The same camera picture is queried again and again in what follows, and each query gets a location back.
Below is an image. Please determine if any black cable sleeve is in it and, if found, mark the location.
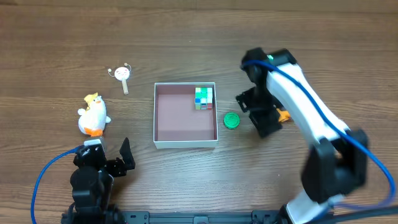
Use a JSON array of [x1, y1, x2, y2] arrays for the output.
[[317, 205, 398, 224]]

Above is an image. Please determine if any left blue cable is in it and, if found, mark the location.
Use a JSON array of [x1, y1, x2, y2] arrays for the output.
[[30, 146, 84, 224]]

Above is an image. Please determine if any colourful puzzle cube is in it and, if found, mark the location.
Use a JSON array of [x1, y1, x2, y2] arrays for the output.
[[195, 87, 213, 110]]

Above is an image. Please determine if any orange dinosaur toy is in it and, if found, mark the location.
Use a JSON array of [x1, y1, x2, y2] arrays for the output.
[[276, 108, 291, 123]]

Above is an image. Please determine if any wooden pig rattle drum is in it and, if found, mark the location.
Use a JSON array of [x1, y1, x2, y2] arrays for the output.
[[108, 63, 132, 95]]

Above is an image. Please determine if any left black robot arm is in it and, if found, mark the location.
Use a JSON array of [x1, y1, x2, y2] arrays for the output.
[[61, 136, 136, 224]]

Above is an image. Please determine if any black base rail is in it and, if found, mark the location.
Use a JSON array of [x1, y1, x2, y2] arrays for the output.
[[123, 210, 278, 224]]

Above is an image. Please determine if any white plush duck toy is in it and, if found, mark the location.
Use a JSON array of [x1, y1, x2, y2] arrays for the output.
[[78, 93, 111, 137]]

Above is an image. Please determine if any white box pink interior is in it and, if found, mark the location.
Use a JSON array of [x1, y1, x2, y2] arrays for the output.
[[153, 82, 218, 149]]

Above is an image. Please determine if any right blue cable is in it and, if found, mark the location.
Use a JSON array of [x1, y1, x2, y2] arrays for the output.
[[241, 59, 397, 212]]

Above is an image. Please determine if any blue cable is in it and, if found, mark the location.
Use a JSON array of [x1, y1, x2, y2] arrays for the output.
[[30, 146, 84, 224], [241, 59, 397, 212]]

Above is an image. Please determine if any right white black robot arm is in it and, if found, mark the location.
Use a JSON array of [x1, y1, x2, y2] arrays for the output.
[[236, 47, 368, 223]]

